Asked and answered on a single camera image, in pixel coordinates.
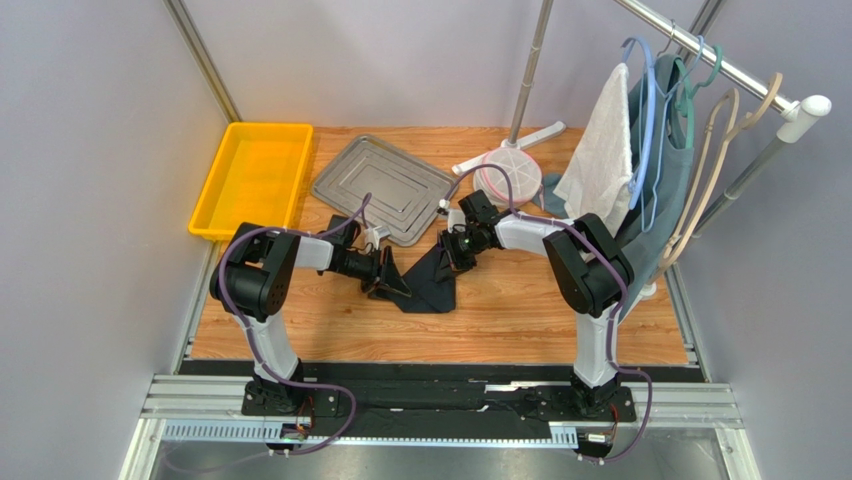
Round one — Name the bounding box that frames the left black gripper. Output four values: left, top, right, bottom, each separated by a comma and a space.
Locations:
336, 245, 411, 303

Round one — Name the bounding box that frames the black paper napkin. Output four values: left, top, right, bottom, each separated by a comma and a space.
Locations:
385, 245, 457, 314

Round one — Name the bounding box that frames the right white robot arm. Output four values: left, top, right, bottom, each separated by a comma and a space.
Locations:
434, 190, 634, 418

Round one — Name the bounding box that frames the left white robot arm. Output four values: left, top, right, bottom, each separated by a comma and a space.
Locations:
210, 215, 412, 415

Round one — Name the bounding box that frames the silver metal tray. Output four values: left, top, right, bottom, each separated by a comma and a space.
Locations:
311, 135, 457, 247

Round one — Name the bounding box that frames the pink white round container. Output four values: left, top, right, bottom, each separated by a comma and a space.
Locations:
472, 147, 543, 209

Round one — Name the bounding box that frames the yellow plastic bin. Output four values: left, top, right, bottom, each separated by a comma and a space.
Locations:
187, 122, 314, 242

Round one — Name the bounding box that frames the white towel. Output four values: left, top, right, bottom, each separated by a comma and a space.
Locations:
554, 63, 633, 235

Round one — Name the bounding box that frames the blue clothes hanger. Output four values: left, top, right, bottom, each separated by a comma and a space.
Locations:
622, 36, 694, 233

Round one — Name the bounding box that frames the beige clothes hanger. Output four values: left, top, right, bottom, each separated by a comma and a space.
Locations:
665, 71, 785, 268
656, 88, 740, 276

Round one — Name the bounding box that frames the teal grey garment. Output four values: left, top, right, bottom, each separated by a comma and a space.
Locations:
534, 54, 694, 308

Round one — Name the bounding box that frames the green clothes hanger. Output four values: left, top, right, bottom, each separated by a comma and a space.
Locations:
673, 35, 723, 149

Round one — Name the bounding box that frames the metal clothes rack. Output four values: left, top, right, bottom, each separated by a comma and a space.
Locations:
452, 0, 833, 345

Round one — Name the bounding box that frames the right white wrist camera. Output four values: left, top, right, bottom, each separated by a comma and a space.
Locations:
437, 199, 466, 233

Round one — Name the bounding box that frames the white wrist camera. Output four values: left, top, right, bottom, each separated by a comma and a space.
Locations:
437, 199, 466, 233
364, 226, 390, 250

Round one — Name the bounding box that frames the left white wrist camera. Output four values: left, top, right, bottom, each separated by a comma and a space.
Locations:
364, 226, 390, 250

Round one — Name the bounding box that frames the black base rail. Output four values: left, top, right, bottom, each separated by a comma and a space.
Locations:
179, 359, 707, 442

